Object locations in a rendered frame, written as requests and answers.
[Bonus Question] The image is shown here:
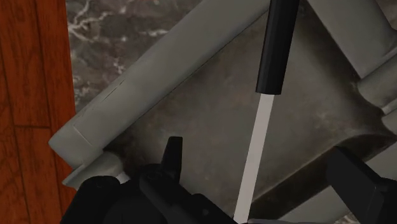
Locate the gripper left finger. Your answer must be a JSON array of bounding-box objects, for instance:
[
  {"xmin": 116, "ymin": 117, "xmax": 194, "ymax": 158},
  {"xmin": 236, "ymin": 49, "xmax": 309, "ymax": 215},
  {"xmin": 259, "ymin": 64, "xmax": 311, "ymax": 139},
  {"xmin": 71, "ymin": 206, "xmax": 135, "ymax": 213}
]
[{"xmin": 60, "ymin": 136, "xmax": 238, "ymax": 224}]

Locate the black handled white blade knife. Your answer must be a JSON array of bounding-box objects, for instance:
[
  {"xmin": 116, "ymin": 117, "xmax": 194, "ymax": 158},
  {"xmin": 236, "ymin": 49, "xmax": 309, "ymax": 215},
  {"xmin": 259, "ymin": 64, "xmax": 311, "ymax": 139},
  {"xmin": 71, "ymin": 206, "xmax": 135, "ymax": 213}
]
[{"xmin": 233, "ymin": 0, "xmax": 301, "ymax": 224}]

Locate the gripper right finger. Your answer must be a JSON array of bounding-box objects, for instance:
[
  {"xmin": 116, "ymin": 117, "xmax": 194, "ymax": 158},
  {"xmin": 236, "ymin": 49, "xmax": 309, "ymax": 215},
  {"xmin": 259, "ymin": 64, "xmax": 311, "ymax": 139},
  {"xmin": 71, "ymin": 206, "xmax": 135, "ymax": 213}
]
[{"xmin": 325, "ymin": 145, "xmax": 397, "ymax": 224}]

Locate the grey sofa with rounded arms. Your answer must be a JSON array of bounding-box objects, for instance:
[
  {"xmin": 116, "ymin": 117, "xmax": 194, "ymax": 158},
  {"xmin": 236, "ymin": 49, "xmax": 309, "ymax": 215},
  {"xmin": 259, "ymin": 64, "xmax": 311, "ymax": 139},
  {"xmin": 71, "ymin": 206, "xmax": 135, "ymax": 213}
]
[{"xmin": 48, "ymin": 0, "xmax": 397, "ymax": 224}]

